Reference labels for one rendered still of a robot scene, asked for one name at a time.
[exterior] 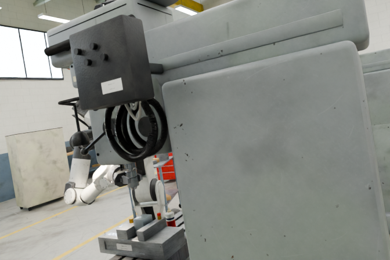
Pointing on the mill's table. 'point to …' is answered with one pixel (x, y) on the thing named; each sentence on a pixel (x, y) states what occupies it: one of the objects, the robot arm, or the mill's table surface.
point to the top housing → (145, 11)
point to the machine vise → (145, 241)
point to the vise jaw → (126, 231)
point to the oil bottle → (170, 218)
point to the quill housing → (103, 145)
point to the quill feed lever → (98, 138)
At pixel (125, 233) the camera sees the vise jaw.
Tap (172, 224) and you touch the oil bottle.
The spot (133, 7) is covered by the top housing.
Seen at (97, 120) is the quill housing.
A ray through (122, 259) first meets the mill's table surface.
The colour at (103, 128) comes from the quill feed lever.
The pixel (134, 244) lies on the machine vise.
